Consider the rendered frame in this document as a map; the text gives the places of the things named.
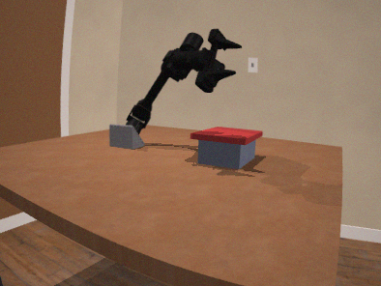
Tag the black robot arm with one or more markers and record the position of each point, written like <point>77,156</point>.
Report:
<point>176,61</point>

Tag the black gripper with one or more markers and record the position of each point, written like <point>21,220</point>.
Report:
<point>196,60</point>

